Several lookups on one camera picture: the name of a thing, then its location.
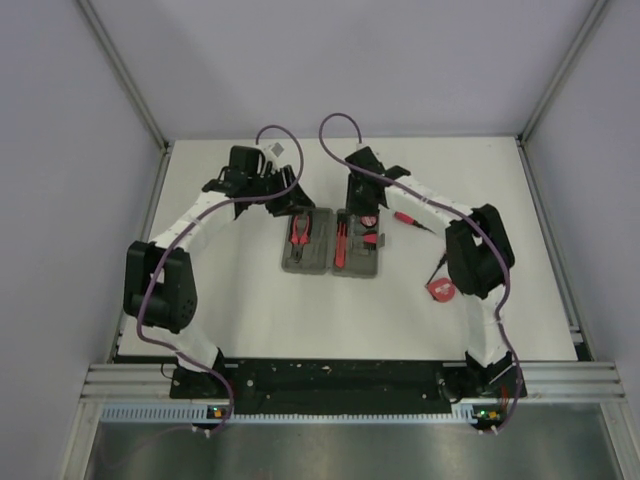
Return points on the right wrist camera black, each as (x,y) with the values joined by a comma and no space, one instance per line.
(365,159)

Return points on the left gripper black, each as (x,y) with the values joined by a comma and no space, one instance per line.
(294,202)

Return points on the aluminium corner post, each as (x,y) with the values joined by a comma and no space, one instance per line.
(120,71)
(596,14)

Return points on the left aluminium corner post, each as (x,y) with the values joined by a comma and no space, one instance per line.
(120,71)

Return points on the red electrical tape roll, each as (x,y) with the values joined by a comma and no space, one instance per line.
(369,222)

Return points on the right aluminium corner post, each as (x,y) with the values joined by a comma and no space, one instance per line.
(596,14)

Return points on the red tape measure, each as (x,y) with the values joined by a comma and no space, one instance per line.
(441,290)

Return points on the grey slotted cable duct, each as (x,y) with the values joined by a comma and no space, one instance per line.
(203,414)

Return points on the red hex key holder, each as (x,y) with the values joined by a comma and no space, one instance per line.
(370,241)

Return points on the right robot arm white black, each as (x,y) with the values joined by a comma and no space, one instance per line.
(478,258)

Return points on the grey plastic tool case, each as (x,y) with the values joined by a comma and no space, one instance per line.
(318,254)

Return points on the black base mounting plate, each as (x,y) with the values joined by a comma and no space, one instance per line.
(341,387)

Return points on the aluminium front frame rail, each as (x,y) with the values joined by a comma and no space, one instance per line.
(546,382)

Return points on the red black pliers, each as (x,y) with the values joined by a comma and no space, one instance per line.
(299,235)

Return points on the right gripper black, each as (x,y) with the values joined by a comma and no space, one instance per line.
(352,207)

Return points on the red utility knife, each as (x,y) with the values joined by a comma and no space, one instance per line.
(341,241)

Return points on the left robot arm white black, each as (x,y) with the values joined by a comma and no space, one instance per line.
(160,289)

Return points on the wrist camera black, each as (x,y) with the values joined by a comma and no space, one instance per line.
(365,159)
(248,160)

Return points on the red black screwdriver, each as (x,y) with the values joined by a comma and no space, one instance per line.
(441,262)
(408,220)

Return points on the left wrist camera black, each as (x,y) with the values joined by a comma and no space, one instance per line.
(248,160)

